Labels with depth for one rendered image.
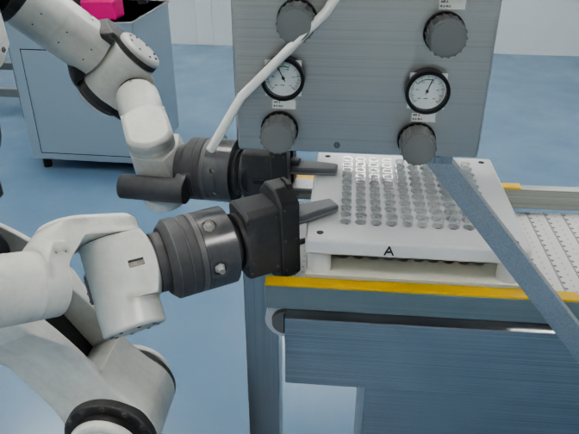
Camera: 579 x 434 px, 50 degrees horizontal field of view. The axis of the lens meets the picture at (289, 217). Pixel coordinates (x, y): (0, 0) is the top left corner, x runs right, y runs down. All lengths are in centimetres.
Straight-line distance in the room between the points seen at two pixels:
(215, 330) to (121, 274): 150
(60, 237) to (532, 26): 533
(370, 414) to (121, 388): 38
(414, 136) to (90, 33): 67
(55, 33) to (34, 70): 220
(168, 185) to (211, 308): 141
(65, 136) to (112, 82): 225
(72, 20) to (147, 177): 32
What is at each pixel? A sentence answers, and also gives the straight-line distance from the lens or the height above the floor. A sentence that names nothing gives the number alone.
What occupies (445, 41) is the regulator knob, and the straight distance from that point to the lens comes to 52.
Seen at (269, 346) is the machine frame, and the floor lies 61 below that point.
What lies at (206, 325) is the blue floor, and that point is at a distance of 216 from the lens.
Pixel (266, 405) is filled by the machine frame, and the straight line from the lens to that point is 123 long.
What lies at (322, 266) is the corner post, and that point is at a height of 96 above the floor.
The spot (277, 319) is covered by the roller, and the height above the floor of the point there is 89.
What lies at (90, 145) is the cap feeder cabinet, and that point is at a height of 15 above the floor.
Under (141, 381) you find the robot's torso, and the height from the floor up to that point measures 65.
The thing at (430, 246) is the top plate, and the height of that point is 99.
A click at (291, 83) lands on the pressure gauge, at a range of 54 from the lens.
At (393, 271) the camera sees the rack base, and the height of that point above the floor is 95.
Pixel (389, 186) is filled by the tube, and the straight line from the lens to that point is 79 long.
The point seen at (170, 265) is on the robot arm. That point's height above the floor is 99.
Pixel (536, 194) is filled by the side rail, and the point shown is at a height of 94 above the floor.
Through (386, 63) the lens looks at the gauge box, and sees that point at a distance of 55.
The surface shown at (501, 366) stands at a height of 85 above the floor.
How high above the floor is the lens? 134
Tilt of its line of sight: 29 degrees down
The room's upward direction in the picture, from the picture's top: straight up
